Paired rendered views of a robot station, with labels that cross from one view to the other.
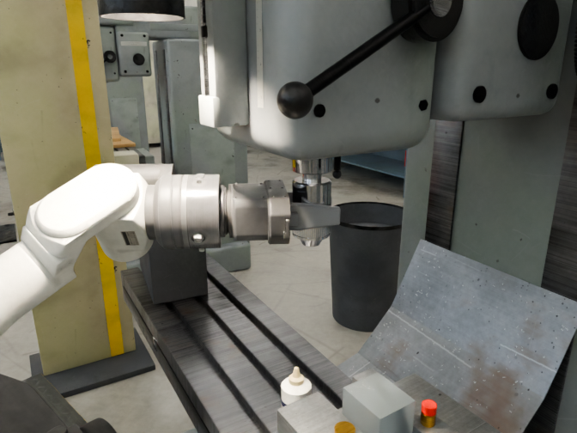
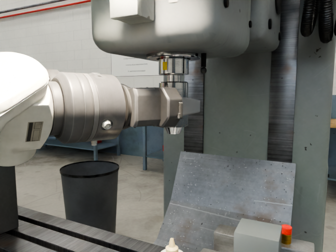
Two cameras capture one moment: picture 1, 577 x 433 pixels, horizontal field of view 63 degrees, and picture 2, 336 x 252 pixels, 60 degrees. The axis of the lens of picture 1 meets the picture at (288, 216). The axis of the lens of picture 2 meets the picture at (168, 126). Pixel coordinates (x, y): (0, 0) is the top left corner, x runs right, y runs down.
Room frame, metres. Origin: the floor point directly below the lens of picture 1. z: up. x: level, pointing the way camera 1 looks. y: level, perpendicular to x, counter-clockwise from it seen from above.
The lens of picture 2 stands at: (0.16, 0.22, 1.25)
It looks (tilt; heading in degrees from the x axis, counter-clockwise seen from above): 7 degrees down; 329
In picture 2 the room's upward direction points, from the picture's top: straight up
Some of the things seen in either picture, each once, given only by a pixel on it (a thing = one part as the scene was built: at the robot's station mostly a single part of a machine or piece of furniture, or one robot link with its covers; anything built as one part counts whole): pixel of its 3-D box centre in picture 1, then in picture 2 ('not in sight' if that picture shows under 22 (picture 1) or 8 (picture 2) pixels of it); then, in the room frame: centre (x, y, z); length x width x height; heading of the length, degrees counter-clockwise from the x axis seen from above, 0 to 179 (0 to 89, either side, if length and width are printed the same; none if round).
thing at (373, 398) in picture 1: (377, 416); (257, 248); (0.44, -0.10, 1.03); 0.06 x 0.05 x 0.06; 33
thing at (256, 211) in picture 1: (236, 212); (122, 108); (0.55, 0.06, 1.23); 0.13 x 0.12 x 0.10; 6
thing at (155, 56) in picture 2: not in sight; (173, 56); (0.55, -0.03, 1.31); 0.09 x 0.09 x 0.01
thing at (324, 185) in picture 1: (312, 183); (173, 85); (0.55, -0.03, 1.26); 0.05 x 0.05 x 0.01
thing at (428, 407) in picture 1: (428, 413); (286, 234); (0.43, -0.15, 1.04); 0.02 x 0.02 x 0.03
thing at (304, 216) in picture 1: (313, 216); (185, 106); (0.52, -0.03, 1.23); 0.06 x 0.02 x 0.03; 96
